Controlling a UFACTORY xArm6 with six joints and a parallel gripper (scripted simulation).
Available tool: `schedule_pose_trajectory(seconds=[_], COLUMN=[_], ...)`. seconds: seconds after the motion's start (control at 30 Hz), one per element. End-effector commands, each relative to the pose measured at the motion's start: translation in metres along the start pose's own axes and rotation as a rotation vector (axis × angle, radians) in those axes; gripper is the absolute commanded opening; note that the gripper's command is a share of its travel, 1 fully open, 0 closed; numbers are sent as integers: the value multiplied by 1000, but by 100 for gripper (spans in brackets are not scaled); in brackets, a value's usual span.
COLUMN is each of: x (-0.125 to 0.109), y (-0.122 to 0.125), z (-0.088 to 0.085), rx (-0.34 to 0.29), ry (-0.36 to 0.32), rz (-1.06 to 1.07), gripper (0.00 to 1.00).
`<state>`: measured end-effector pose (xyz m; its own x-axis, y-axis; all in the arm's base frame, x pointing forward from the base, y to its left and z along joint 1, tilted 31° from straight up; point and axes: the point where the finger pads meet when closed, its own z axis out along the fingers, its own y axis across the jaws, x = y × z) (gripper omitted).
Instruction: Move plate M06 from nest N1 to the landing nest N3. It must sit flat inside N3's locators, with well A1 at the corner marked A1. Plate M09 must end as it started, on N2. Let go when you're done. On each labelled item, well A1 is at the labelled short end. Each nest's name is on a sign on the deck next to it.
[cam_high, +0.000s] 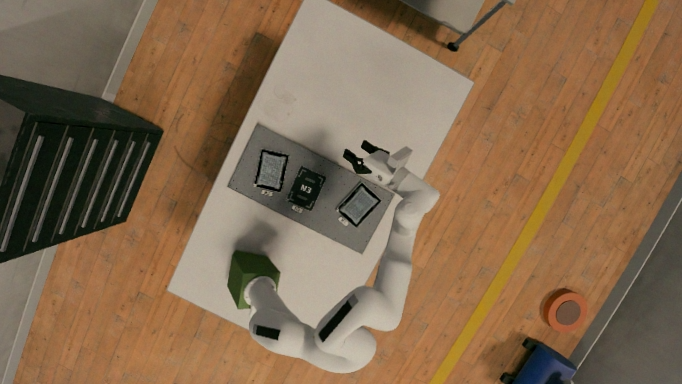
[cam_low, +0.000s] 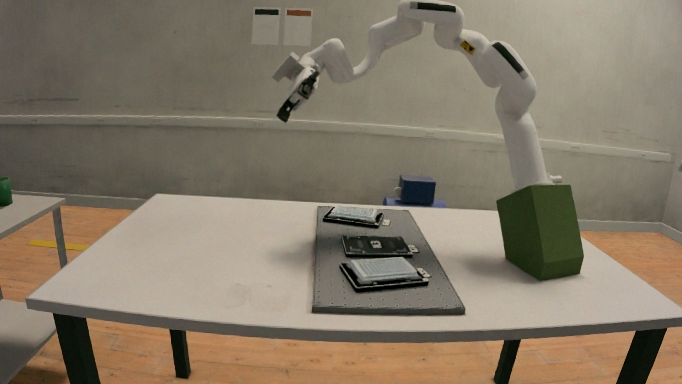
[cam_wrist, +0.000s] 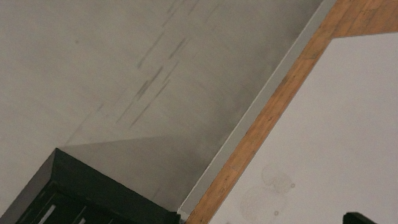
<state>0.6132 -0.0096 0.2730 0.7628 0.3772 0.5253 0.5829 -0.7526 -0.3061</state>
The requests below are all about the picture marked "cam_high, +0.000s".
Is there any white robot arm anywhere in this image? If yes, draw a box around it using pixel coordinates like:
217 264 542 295
244 146 440 373

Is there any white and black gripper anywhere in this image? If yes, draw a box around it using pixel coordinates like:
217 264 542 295
343 140 396 187

